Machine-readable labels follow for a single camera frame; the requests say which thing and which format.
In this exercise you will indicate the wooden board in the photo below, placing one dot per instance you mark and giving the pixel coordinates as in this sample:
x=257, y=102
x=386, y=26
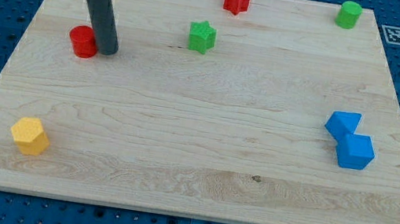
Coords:
x=236, y=135

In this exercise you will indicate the blue cube block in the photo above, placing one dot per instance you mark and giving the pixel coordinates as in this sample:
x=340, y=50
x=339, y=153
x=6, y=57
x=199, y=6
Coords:
x=355, y=151

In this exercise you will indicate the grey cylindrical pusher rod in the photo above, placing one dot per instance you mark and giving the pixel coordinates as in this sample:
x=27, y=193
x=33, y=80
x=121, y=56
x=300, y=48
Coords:
x=104, y=26

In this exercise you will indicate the green star block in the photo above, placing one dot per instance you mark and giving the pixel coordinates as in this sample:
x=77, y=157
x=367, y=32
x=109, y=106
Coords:
x=201, y=37

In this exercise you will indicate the red cylinder block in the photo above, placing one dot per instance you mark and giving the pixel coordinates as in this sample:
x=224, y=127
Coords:
x=83, y=41

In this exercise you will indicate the blue triangular prism block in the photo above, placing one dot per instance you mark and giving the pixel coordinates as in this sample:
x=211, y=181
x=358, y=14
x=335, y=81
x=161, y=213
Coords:
x=341, y=123

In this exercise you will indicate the white fiducial marker tag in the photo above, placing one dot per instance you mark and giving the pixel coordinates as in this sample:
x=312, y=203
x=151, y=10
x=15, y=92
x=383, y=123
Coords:
x=391, y=34

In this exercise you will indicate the green cylinder block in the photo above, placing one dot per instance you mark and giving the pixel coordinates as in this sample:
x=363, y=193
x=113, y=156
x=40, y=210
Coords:
x=348, y=15

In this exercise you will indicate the yellow hexagon block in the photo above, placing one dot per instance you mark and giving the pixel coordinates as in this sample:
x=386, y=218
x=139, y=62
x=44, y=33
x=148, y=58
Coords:
x=29, y=135

